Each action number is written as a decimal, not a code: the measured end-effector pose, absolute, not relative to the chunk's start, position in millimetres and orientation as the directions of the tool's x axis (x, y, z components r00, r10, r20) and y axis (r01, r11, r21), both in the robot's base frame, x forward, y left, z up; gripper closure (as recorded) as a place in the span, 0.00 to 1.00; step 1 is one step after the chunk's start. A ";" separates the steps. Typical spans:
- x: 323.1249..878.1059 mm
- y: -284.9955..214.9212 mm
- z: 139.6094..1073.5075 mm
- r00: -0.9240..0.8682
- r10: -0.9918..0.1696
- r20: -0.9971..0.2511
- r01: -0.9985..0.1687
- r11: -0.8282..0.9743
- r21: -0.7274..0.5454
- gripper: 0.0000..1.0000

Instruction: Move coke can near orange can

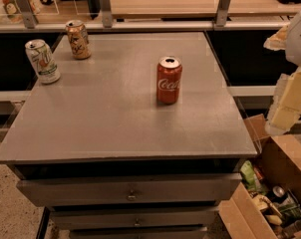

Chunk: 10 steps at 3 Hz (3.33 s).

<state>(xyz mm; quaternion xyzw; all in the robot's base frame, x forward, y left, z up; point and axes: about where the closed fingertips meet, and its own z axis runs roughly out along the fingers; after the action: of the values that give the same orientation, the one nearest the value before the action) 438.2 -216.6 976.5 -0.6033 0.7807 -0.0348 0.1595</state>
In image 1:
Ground bottom grey drawer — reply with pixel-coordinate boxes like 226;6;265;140
70;227;205;239

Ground grey drawer cabinet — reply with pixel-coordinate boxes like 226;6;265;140
0;32;259;239

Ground metal rail post right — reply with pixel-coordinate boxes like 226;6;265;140
214;0;231;27

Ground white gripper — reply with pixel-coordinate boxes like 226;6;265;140
263;10;301;135

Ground white green 7up can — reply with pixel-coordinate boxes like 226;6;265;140
25;39;61;84

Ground middle grey drawer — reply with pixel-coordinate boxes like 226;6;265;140
51;206;218;230

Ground green snack bag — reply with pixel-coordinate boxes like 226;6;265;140
240;160;264;194

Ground red coke can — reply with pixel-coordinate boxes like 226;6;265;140
156;56;182;105

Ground cardboard box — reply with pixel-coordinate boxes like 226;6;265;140
219;115;301;239

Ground silver can in box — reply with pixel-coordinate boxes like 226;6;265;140
267;186;287;203

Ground grey drawer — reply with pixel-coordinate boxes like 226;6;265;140
17;173;241;207
70;227;205;239
51;206;218;230

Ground metal rail post middle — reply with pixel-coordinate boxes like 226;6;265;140
99;0;113;28

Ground metal rail post left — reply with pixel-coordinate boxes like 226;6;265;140
16;0;38;29

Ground orange soda can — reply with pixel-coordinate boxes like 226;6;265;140
66;20;91;60

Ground metal rail post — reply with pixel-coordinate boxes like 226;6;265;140
99;0;113;28
214;0;231;27
16;0;38;29

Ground top grey drawer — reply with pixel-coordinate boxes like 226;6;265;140
17;173;241;207

